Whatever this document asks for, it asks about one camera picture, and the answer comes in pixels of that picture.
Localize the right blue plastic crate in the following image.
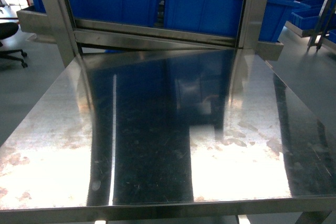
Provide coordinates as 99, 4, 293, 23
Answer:
164, 0, 297, 42

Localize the small blue bin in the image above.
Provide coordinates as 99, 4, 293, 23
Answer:
289, 8, 320, 30

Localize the black office chair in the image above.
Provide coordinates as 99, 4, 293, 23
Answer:
1, 22, 28, 68

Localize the stainless steel rack frame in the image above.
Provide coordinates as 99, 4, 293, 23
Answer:
17, 0, 283, 66

